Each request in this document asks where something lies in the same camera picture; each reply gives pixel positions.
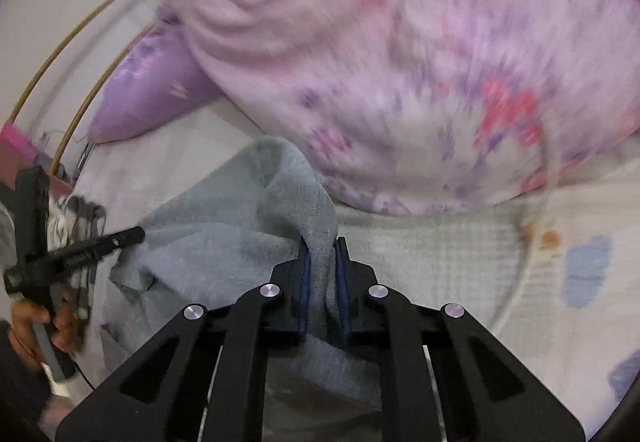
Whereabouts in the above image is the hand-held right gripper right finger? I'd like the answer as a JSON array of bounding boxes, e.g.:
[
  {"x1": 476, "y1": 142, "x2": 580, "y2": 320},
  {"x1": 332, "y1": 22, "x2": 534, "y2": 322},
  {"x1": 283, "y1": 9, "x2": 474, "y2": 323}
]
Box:
[{"x1": 334, "y1": 237, "x2": 586, "y2": 442}]

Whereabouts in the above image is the white patterned bed sheet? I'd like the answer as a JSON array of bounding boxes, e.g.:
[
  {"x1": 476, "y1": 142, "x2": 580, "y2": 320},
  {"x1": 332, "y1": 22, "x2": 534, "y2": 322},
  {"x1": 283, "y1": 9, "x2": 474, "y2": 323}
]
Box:
[{"x1": 75, "y1": 92, "x2": 640, "y2": 440}]

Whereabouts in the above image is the wooden curved bed frame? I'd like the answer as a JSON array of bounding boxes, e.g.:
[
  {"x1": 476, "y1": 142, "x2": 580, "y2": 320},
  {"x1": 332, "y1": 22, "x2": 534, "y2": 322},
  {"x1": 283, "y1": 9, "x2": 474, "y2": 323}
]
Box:
[{"x1": 10, "y1": 0, "x2": 166, "y2": 173}]

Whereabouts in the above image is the purple pillow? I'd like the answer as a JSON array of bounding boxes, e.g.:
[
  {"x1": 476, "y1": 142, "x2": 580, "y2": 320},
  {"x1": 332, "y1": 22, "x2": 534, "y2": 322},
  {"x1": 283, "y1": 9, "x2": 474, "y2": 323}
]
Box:
[{"x1": 89, "y1": 20, "x2": 223, "y2": 144}]

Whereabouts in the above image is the grey knit garment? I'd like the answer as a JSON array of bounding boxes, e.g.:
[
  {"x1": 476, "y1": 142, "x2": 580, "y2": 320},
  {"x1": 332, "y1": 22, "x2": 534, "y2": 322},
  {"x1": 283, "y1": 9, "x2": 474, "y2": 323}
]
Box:
[{"x1": 100, "y1": 136, "x2": 386, "y2": 410}]

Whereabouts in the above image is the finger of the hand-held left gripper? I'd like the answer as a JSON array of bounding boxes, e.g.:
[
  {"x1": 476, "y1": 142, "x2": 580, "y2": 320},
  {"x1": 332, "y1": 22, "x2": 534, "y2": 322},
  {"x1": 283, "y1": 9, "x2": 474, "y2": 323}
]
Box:
[{"x1": 30, "y1": 227, "x2": 147, "y2": 273}]

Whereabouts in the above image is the person's left hand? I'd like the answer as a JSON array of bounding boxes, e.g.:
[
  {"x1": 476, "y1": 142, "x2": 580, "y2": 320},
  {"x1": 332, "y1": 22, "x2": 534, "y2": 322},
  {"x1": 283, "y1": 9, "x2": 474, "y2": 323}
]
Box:
[{"x1": 9, "y1": 292, "x2": 87, "y2": 363}]

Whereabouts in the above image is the grey striped cloth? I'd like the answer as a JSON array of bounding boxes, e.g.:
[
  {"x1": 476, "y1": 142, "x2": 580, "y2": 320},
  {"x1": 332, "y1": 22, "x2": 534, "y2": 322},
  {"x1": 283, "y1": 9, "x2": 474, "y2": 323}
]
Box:
[{"x1": 47, "y1": 194, "x2": 108, "y2": 323}]

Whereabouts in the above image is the pink floral blanket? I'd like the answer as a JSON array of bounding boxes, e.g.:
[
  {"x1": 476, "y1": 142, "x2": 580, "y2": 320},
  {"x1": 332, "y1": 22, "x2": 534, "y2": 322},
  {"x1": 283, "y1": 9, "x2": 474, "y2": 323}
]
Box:
[{"x1": 159, "y1": 0, "x2": 640, "y2": 216}]

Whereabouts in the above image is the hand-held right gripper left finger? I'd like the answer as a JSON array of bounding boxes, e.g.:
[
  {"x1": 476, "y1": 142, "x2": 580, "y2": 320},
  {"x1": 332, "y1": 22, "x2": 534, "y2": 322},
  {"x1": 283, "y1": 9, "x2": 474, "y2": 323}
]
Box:
[{"x1": 55, "y1": 242, "x2": 312, "y2": 442}]

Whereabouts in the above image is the person's left forearm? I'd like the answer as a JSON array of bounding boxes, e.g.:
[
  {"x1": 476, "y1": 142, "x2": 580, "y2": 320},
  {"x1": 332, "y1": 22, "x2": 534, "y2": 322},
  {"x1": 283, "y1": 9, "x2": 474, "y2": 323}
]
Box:
[{"x1": 0, "y1": 322, "x2": 56, "y2": 428}]

